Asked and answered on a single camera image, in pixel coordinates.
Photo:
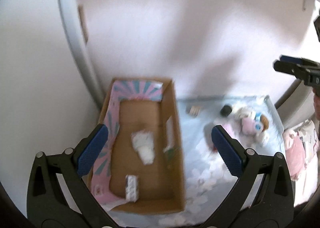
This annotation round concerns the brown cardboard box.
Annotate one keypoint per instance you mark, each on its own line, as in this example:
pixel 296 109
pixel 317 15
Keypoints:
pixel 140 168

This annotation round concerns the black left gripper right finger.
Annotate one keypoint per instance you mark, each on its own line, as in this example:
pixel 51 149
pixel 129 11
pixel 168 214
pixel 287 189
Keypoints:
pixel 262 195

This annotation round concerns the small black round object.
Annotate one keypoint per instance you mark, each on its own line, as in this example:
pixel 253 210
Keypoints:
pixel 226 110

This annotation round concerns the small wooden block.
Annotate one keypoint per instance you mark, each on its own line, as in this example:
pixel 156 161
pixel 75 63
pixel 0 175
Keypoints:
pixel 193 110

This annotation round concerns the pink fluffy cloth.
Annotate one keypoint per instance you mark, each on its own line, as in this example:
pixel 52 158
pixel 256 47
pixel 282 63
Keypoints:
pixel 227 127

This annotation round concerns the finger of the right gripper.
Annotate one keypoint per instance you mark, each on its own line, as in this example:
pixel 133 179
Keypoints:
pixel 285 66
pixel 289 59

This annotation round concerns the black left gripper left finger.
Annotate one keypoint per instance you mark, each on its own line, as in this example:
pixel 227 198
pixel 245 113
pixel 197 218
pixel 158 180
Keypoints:
pixel 57 195

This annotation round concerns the plush doll toy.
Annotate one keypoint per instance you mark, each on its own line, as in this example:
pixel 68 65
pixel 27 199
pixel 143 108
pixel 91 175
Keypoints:
pixel 254 124

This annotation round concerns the white spotted sock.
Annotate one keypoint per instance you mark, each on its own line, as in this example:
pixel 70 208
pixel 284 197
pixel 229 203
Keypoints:
pixel 143 144

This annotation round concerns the light blue floral blanket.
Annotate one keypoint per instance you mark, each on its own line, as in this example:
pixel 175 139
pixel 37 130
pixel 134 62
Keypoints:
pixel 149 146

